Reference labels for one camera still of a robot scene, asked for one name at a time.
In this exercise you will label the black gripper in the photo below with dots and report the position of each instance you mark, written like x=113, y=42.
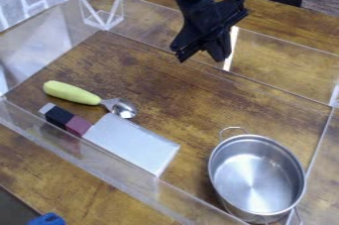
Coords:
x=205, y=31

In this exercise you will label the spoon with yellow-green handle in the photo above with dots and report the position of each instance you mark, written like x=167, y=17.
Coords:
x=68, y=92

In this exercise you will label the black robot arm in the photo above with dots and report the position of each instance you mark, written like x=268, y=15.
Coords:
x=205, y=31

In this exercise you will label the toy cleaver knife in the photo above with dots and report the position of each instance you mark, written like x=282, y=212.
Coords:
x=123, y=138

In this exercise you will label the stainless steel pot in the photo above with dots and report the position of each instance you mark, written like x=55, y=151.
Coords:
x=256, y=176

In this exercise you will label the blue object at bottom edge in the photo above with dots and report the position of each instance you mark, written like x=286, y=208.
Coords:
x=48, y=219

